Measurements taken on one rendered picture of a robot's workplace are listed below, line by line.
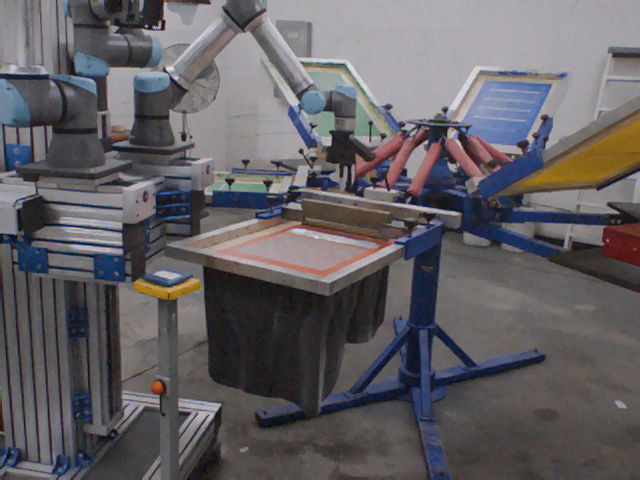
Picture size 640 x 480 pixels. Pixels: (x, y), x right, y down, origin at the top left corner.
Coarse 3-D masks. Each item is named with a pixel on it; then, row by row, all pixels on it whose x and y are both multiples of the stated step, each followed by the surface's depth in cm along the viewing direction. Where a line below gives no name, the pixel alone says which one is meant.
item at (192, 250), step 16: (240, 224) 241; (256, 224) 246; (272, 224) 254; (192, 240) 218; (208, 240) 224; (224, 240) 231; (176, 256) 210; (192, 256) 207; (208, 256) 203; (224, 256) 202; (368, 256) 209; (384, 256) 211; (400, 256) 222; (240, 272) 198; (256, 272) 195; (272, 272) 192; (288, 272) 190; (304, 272) 191; (336, 272) 192; (352, 272) 194; (368, 272) 203; (304, 288) 188; (320, 288) 185; (336, 288) 187
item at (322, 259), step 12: (360, 240) 242; (372, 240) 242; (300, 252) 223; (312, 252) 224; (324, 252) 224; (336, 252) 225; (348, 252) 226; (360, 252) 226; (372, 252) 227; (276, 264) 209; (288, 264) 210; (300, 264) 210; (312, 264) 211; (324, 264) 211; (336, 264) 212; (348, 264) 213; (324, 276) 200
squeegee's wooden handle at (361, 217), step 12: (312, 204) 252; (324, 204) 249; (336, 204) 247; (312, 216) 253; (324, 216) 250; (336, 216) 247; (348, 216) 245; (360, 216) 242; (372, 216) 240; (384, 216) 237; (372, 228) 241
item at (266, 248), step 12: (288, 228) 253; (300, 228) 254; (312, 228) 255; (252, 240) 235; (264, 240) 235; (276, 240) 236; (288, 240) 237; (300, 240) 238; (312, 240) 238; (324, 240) 239; (228, 252) 219; (240, 252) 220; (252, 252) 220; (264, 252) 221; (276, 252) 222; (288, 252) 222
